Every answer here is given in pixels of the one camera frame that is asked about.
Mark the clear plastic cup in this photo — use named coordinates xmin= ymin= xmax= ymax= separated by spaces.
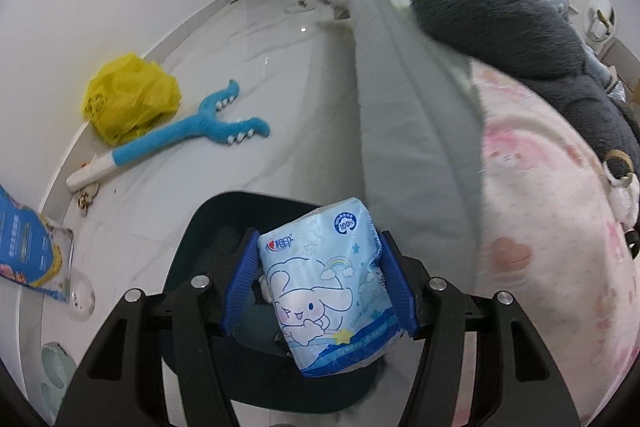
xmin=68 ymin=269 xmax=96 ymax=322

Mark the pale green slipper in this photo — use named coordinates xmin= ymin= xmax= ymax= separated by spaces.
xmin=40 ymin=341 xmax=77 ymax=423

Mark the blue snack pouch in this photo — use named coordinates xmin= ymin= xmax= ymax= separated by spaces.
xmin=0 ymin=188 xmax=74 ymax=303

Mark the blue cartoon tissue pack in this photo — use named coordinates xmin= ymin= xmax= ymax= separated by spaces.
xmin=258 ymin=198 xmax=401 ymax=378

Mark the yellow plastic bag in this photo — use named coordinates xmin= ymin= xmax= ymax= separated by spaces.
xmin=82 ymin=53 xmax=182 ymax=147

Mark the grey mattress side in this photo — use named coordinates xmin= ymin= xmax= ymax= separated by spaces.
xmin=330 ymin=0 xmax=484 ymax=293

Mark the dark green trash bin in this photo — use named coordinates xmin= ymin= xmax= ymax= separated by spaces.
xmin=160 ymin=189 xmax=388 ymax=415

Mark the blue plush slingshot toy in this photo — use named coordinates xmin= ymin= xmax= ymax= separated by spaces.
xmin=65 ymin=79 xmax=271 ymax=193

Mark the dark grey fleece blanket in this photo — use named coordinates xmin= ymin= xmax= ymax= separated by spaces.
xmin=411 ymin=0 xmax=639 ymax=176

